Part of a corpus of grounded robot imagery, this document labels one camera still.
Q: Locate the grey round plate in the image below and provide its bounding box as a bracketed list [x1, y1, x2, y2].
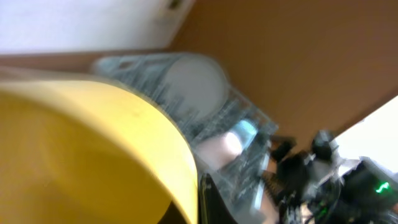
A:
[164, 54, 229, 121]

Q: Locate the yellow bowl with food scraps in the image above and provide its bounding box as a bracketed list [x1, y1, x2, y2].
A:
[1, 80, 198, 223]

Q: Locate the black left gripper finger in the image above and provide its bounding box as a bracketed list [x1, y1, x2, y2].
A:
[198, 174, 238, 224]

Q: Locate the light blue plastic cup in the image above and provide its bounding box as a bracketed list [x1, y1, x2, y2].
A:
[230, 119, 258, 149]

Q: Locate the grey plastic dishwasher rack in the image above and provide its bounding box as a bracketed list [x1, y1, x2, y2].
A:
[92, 53, 277, 223]

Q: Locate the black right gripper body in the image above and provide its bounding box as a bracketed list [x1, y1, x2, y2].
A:
[264, 130, 336, 218]

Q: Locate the pink plastic cup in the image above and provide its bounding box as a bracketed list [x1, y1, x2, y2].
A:
[195, 132, 243, 170]

